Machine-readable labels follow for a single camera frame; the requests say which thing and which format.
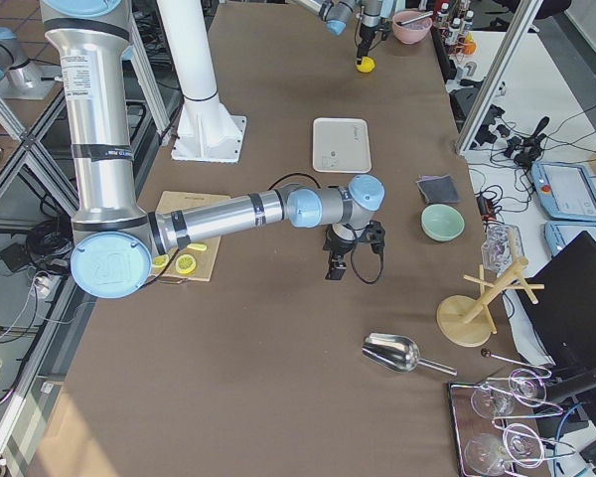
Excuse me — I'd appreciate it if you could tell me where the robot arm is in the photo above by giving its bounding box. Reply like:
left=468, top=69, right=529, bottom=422
left=294, top=0, right=396, bottom=74
left=41, top=1, right=385, bottom=298

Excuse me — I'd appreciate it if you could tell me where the aluminium frame post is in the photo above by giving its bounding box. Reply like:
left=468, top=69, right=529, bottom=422
left=455, top=0, right=543, bottom=155

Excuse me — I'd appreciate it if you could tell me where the wine glass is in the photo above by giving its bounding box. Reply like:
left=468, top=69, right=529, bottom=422
left=471, top=388, right=515, bottom=419
left=508, top=368, right=546, bottom=408
left=503, top=423, right=544, bottom=469

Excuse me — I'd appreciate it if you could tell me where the black glass rack tray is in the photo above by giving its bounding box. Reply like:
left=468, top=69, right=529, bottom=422
left=447, top=383, right=576, bottom=476

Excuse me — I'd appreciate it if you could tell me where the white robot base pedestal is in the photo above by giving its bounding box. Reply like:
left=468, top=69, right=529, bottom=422
left=159, top=1, right=246, bottom=164

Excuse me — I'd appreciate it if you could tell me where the wooden cutting board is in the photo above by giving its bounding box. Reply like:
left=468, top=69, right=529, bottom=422
left=151, top=190, right=232, bottom=285

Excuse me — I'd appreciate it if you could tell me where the clear glass container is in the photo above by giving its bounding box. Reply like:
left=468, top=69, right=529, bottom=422
left=481, top=225, right=523, bottom=275

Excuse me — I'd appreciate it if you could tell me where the cream rabbit tray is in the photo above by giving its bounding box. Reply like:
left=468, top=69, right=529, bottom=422
left=312, top=117, right=372, bottom=173

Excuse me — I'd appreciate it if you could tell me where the yellow lemon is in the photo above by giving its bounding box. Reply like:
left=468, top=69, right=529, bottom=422
left=356, top=56, right=375, bottom=74

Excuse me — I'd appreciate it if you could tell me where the blue teach pendant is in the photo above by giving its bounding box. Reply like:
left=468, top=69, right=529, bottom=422
left=530, top=161, right=596, bottom=222
left=543, top=221, right=596, bottom=256

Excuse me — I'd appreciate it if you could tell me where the pink bowl with ice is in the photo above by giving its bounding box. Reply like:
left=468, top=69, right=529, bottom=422
left=392, top=11, right=433, bottom=45

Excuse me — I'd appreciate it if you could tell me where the black monitor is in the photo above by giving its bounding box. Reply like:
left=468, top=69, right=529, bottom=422
left=521, top=232, right=596, bottom=368

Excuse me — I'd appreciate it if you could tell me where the mint green bowl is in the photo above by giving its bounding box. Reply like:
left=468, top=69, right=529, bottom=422
left=421, top=204, right=465, bottom=242

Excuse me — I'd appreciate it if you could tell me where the grey folded cloth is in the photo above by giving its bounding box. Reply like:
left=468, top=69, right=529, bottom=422
left=416, top=175, right=460, bottom=205

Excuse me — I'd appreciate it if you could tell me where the wooden mug tree stand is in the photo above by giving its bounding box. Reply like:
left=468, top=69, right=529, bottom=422
left=436, top=255, right=545, bottom=347

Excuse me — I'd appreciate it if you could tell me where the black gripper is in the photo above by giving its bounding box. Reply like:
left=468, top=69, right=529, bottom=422
left=323, top=224, right=361, bottom=281
left=356, top=24, right=373, bottom=65

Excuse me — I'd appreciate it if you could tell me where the lemon slice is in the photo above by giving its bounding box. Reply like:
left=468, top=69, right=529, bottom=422
left=152, top=254, right=171, bottom=273
left=175, top=253, right=198, bottom=275

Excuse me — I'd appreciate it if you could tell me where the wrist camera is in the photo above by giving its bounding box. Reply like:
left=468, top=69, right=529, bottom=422
left=365, top=221, right=385, bottom=248

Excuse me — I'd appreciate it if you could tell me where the metal scoop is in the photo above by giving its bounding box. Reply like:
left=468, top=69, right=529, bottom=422
left=362, top=332, right=457, bottom=377

